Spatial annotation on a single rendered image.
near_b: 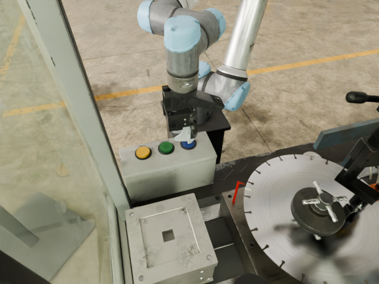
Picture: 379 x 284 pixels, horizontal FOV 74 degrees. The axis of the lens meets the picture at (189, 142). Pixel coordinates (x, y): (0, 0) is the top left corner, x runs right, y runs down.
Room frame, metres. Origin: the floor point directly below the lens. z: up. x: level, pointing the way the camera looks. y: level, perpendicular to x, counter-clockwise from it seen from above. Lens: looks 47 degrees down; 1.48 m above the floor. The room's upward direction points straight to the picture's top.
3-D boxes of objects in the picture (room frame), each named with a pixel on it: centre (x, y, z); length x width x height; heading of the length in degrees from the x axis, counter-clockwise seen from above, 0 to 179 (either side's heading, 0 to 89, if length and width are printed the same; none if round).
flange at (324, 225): (0.27, -0.29, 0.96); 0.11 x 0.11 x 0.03
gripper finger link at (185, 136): (0.51, 0.01, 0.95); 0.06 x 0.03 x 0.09; 106
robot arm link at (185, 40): (0.53, 0.01, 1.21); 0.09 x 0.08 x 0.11; 149
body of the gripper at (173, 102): (0.52, 0.02, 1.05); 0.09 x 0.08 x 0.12; 106
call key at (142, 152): (0.49, 0.14, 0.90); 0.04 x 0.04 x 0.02
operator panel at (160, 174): (0.49, 0.07, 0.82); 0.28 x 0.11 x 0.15; 106
